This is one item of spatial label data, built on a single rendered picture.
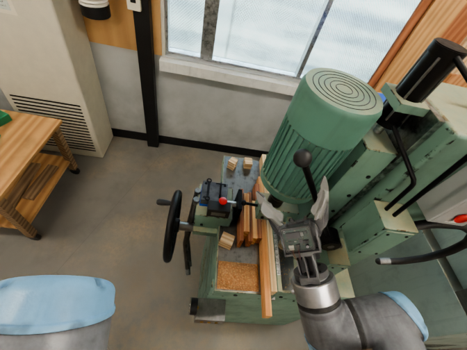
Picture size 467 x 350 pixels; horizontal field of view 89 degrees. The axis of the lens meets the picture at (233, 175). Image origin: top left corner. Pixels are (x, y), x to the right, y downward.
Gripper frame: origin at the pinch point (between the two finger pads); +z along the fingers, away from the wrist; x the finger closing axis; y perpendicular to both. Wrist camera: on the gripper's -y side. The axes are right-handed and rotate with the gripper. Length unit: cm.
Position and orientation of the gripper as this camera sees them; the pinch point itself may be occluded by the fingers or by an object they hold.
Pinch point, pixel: (288, 182)
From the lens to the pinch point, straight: 54.7
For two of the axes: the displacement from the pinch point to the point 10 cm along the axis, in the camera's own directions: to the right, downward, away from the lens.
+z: -2.4, -9.7, 0.3
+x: -9.1, 2.4, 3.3
